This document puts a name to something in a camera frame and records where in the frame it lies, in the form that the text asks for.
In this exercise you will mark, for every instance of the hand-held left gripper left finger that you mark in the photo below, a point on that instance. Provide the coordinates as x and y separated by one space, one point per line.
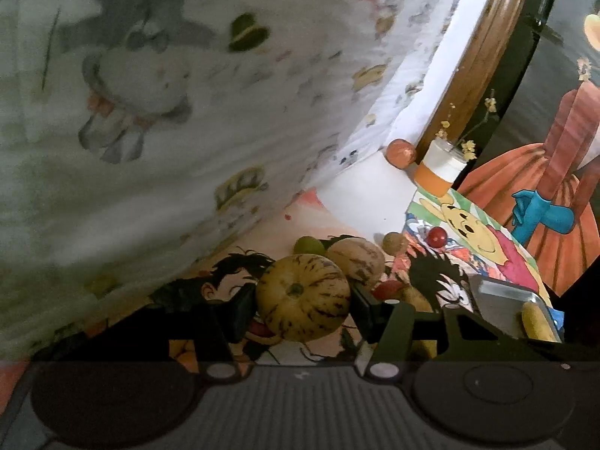
241 309

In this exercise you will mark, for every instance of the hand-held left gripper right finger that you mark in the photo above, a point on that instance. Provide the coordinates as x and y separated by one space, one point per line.
366 310

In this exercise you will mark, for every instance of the large striped yellow melon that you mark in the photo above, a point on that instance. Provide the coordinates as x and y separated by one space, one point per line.
302 300

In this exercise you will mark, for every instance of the green round fruit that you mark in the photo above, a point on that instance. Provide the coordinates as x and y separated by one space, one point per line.
308 245

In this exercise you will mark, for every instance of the red cherry tomato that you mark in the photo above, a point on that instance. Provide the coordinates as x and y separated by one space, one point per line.
437 236

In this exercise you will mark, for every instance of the metal tray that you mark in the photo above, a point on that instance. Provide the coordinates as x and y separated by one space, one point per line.
497 302

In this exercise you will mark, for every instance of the red fruit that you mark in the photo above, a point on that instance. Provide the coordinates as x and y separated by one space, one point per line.
388 289

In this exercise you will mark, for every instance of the anime boy drawing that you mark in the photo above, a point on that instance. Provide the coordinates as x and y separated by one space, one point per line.
220 272

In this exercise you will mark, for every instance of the yellow-brown fruit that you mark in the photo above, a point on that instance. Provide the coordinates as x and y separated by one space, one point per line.
417 298

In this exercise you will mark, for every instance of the small striped tan melon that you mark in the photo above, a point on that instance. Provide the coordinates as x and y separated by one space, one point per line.
358 258

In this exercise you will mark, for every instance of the small brown round fruit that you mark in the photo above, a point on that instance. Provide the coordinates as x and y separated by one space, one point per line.
395 242

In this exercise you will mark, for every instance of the yellow bear drawing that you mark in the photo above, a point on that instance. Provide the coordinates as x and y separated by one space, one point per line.
468 232

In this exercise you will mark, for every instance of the orange and white cup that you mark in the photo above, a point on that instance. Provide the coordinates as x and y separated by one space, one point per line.
439 168

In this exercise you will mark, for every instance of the yellow flower sprig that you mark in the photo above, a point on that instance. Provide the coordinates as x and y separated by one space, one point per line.
468 147

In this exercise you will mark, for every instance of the orange dress figure poster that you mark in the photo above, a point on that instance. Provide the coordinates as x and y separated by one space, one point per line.
515 183

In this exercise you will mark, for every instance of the white printed blanket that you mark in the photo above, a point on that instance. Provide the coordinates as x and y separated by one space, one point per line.
164 117

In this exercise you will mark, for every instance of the wooden frame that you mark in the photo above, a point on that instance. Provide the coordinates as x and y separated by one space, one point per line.
492 47

